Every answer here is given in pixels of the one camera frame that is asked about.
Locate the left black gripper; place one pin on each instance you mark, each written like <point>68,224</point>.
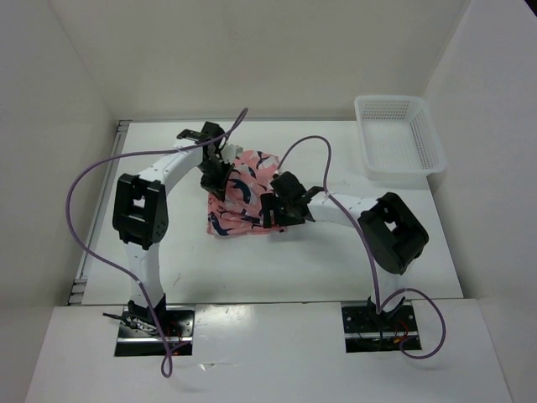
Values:
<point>219,186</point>

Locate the white perforated plastic basket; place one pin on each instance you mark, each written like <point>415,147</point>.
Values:
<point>398,138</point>

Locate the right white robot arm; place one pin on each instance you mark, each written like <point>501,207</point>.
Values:
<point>392,235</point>

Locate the pink shark-print shorts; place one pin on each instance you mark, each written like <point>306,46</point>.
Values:
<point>240,213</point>

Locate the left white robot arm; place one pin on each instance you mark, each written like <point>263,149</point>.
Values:
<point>140,212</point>

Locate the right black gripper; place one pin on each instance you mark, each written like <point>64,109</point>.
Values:
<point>270,201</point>

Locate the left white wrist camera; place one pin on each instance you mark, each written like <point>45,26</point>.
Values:
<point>230,152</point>

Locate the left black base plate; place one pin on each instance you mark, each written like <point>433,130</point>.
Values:
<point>137,340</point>

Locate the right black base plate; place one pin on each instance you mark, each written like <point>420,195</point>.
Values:
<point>364,334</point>

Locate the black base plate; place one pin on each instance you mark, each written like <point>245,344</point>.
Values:
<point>137,340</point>
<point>364,334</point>

